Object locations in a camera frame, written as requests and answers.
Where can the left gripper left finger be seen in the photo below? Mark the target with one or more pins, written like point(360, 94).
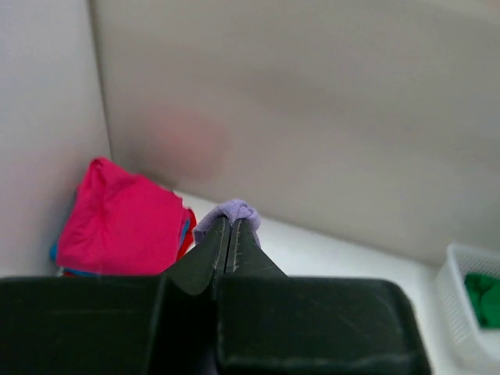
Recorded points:
point(195, 274)

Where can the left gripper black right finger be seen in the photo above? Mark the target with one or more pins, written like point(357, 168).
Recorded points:
point(245, 257)

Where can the purple t shirt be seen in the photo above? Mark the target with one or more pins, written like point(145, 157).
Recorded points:
point(235, 209)

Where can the folded red t shirt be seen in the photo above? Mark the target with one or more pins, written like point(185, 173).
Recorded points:
point(192, 217)

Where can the folded pink t shirt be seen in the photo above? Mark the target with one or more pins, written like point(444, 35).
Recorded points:
point(121, 224)

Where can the folded blue t shirt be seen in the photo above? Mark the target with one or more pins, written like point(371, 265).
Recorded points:
point(186, 240)

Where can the white plastic basket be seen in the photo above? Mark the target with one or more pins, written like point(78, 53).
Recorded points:
point(476, 348)

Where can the green t shirt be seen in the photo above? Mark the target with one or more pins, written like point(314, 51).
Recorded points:
point(483, 293)

